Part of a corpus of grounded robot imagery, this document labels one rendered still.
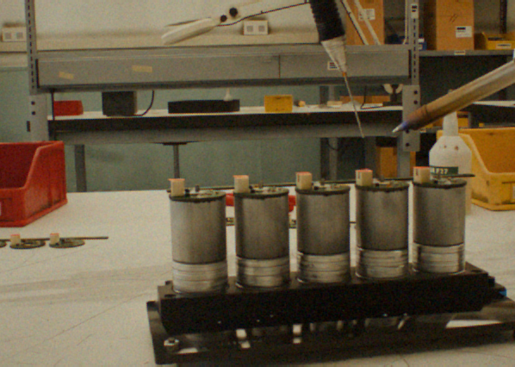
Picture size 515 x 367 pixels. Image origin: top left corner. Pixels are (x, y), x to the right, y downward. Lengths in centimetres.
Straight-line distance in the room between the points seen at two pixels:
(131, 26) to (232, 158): 103
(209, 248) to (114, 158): 447
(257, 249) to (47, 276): 17
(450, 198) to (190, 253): 12
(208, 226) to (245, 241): 2
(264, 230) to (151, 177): 446
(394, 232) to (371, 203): 2
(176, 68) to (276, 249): 229
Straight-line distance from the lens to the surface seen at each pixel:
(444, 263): 35
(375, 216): 33
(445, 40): 451
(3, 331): 36
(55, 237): 54
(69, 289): 42
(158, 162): 476
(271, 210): 32
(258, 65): 260
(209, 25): 297
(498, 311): 33
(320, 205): 32
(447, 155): 60
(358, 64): 264
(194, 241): 32
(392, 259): 34
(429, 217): 35
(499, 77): 31
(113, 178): 480
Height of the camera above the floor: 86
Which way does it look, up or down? 7 degrees down
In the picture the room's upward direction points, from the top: 1 degrees counter-clockwise
